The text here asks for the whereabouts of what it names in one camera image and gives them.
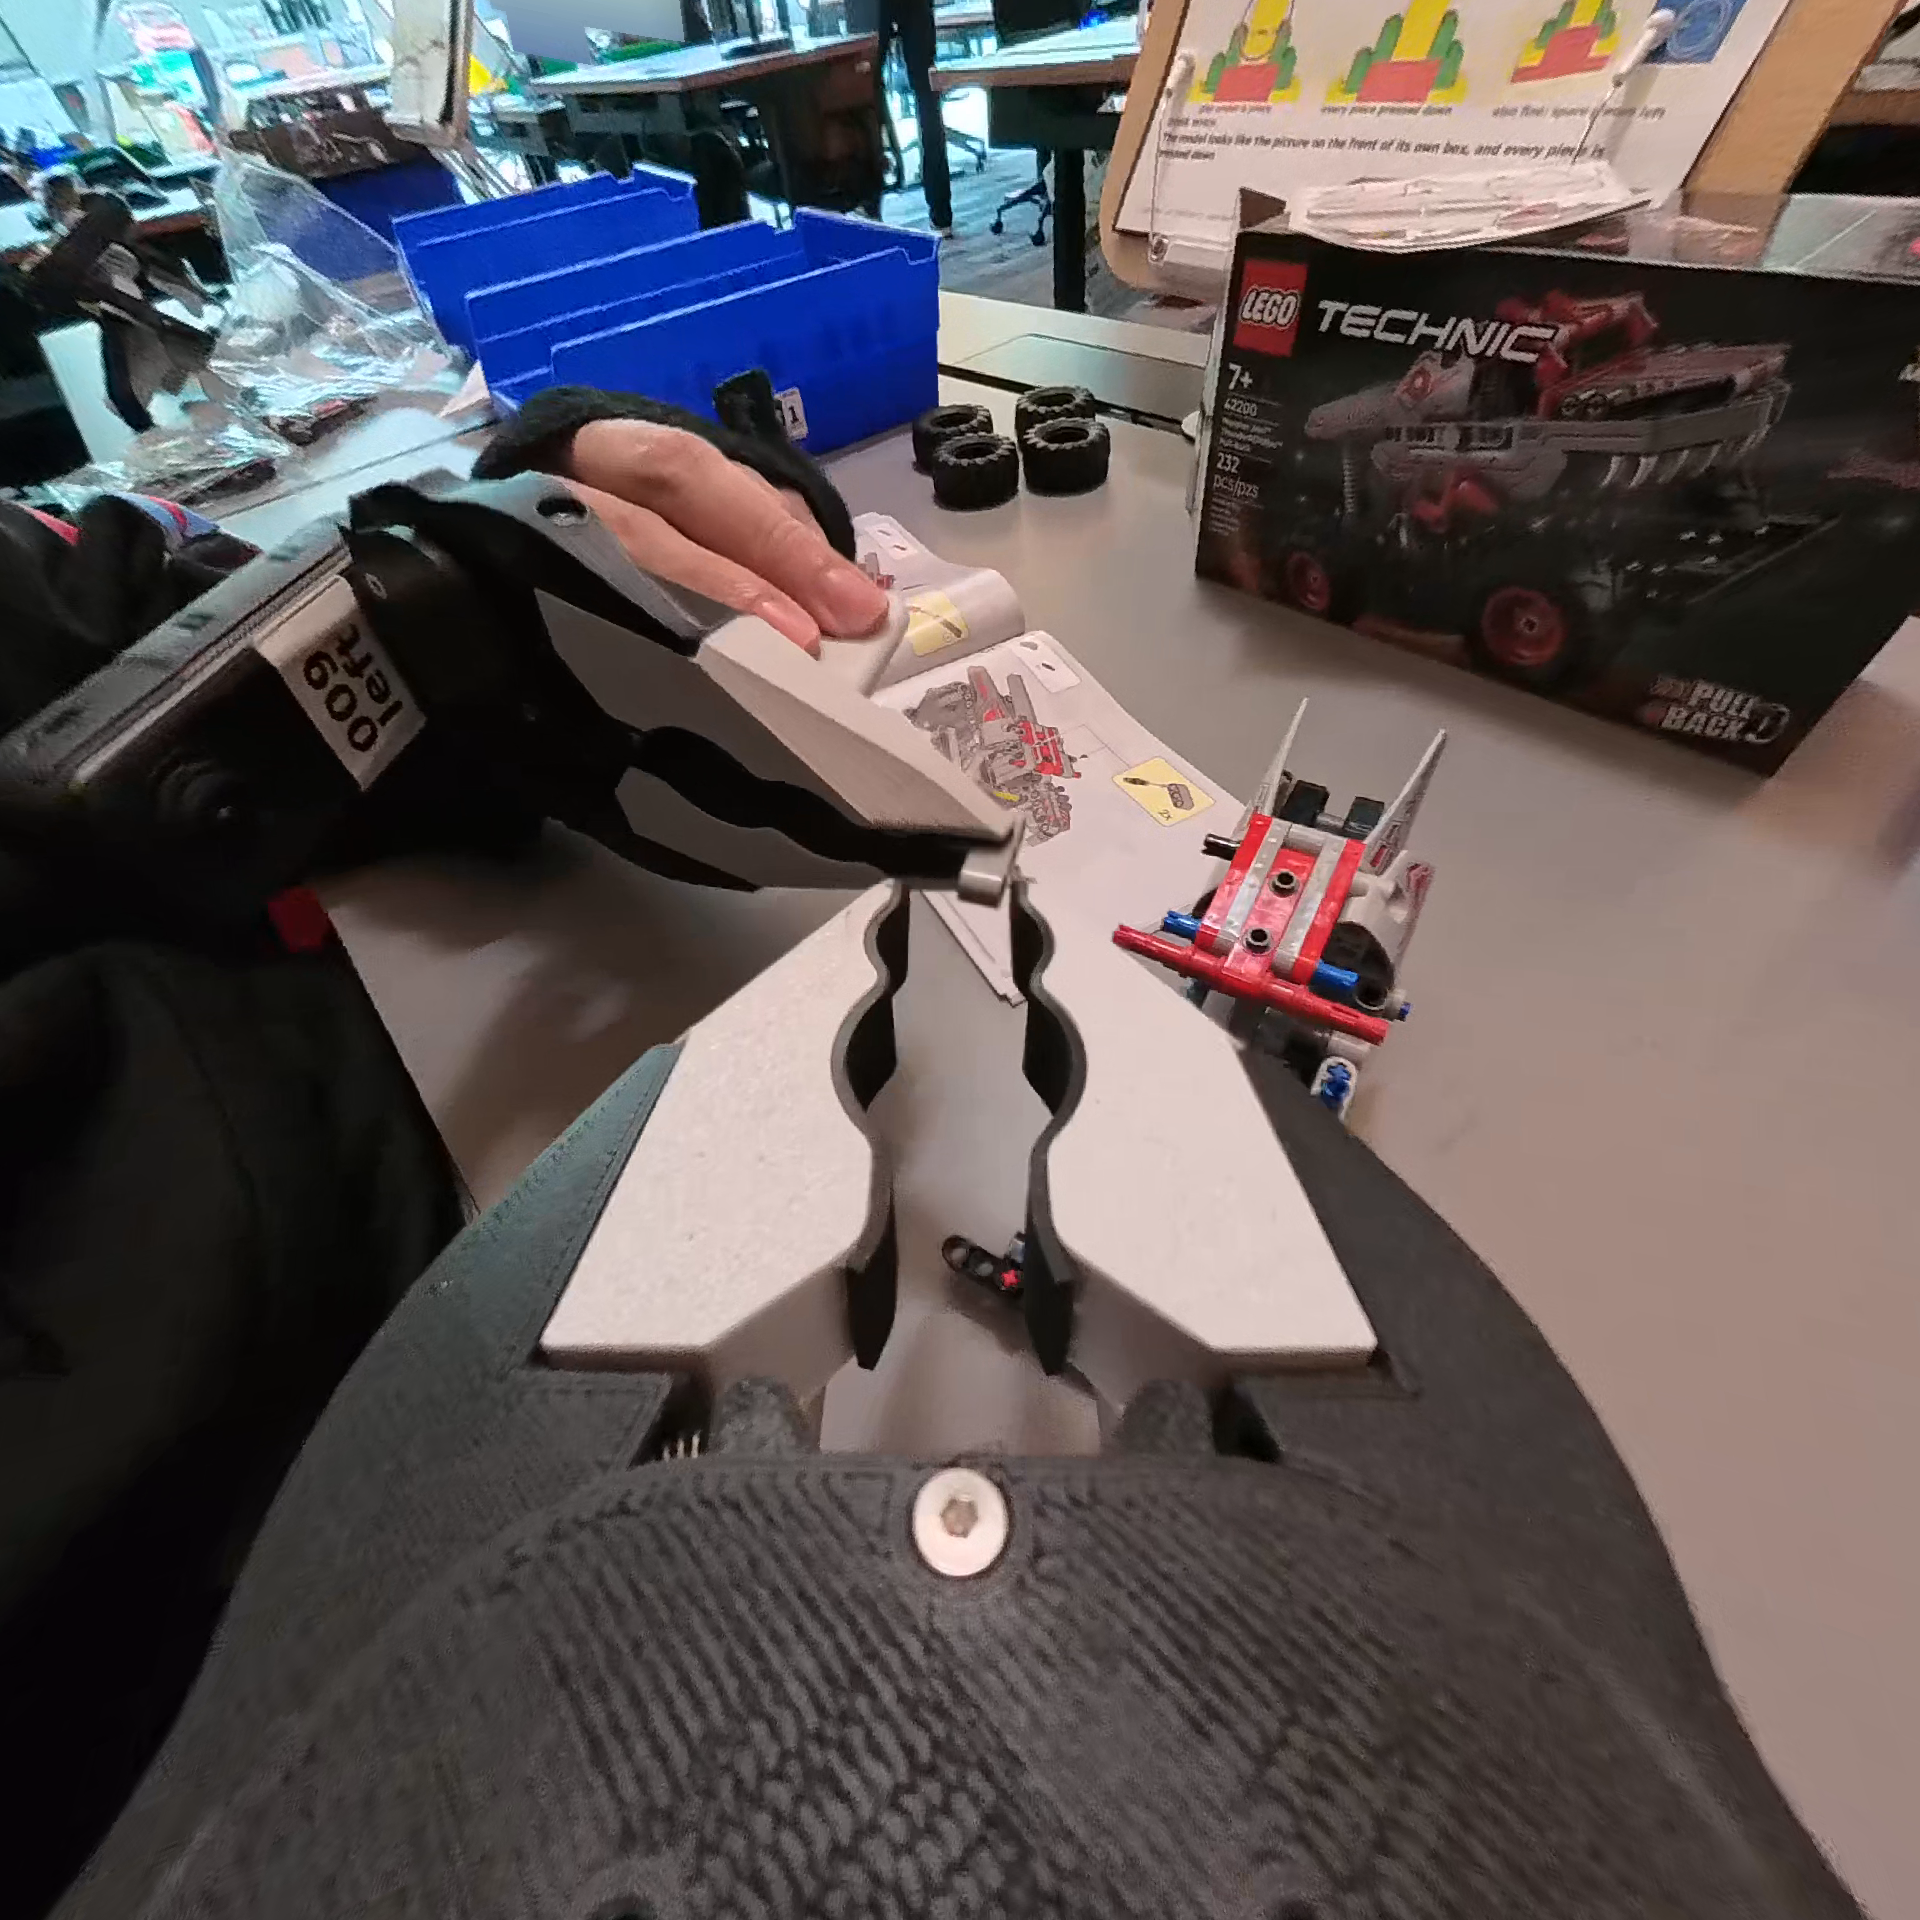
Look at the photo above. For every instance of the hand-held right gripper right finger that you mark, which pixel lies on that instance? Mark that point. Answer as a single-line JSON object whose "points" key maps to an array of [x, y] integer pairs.
{"points": [[1200, 1200]]}

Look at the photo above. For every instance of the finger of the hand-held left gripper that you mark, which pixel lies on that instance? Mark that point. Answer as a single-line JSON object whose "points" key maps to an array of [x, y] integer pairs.
{"points": [[839, 735], [704, 833]]}

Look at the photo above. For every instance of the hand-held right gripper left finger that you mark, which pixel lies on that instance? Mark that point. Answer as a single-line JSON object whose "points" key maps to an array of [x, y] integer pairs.
{"points": [[721, 1200]]}

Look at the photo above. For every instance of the grey connector brick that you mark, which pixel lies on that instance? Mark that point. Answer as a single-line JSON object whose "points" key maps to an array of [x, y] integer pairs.
{"points": [[983, 873]]}

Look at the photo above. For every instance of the brick-built toy truck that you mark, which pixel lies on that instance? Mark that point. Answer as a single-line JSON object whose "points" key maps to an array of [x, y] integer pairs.
{"points": [[1277, 900]]}

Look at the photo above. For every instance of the grey desk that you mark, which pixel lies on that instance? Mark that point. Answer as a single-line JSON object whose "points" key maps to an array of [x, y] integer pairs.
{"points": [[1575, 1050]]}

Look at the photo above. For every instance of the person's left hand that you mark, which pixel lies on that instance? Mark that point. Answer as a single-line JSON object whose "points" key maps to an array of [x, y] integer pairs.
{"points": [[721, 523]]}

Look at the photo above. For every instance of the instruction booklet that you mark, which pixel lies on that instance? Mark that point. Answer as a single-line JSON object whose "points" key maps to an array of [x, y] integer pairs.
{"points": [[1051, 735]]}

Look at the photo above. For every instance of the small black brick piece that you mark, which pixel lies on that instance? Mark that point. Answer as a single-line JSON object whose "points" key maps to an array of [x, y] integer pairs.
{"points": [[972, 1253]]}

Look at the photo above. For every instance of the black white marker tag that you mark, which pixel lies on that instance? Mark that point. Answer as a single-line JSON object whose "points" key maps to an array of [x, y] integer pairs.
{"points": [[791, 417]]}

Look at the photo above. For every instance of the crumpled clear plastic bags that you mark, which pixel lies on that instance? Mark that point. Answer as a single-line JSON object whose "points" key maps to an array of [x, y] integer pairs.
{"points": [[329, 300]]}

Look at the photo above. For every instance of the black toy set box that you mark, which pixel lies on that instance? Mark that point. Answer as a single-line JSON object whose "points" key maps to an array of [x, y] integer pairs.
{"points": [[1501, 450]]}

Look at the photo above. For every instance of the instruction sheet board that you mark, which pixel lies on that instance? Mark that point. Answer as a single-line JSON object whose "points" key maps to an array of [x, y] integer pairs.
{"points": [[1349, 149]]}

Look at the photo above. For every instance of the clear plastic bag with papers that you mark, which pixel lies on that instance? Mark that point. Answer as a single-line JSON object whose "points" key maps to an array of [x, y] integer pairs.
{"points": [[1441, 202]]}

